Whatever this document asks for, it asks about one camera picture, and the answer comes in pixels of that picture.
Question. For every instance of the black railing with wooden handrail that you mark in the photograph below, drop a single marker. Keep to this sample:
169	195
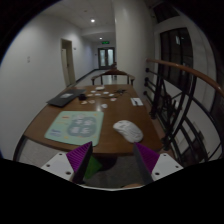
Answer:
186	71

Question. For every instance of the small black cup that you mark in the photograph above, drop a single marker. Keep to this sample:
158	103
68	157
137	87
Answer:
82	97

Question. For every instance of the round ceiling lights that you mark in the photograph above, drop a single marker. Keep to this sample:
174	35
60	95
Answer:
92	20

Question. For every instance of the white perforated computer mouse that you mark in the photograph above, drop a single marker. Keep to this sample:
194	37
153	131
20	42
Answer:
128	130

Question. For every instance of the black closed laptop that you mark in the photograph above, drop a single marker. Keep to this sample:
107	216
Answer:
66	96

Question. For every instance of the wooden armchair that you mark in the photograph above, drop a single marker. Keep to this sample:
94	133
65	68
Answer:
113	72

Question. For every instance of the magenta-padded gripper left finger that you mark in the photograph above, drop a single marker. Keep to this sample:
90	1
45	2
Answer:
78	156

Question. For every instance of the white rectangular card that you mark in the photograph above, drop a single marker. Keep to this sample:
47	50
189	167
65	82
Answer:
100	88

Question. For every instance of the light green printed mouse pad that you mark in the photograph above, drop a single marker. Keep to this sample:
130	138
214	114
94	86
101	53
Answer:
75	127

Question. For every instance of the green exit sign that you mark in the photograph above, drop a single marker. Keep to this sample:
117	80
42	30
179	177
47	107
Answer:
105	42

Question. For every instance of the white paper sheet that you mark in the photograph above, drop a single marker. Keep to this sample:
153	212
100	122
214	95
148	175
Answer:
136	101

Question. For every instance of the dark framed window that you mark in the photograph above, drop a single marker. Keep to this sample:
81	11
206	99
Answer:
176	56

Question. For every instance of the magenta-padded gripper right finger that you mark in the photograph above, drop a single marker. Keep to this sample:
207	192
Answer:
148	158

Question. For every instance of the small white round card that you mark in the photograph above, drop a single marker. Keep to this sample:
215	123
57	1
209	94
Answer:
104	105

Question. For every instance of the glass double door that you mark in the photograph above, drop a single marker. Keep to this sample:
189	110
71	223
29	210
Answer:
106	58

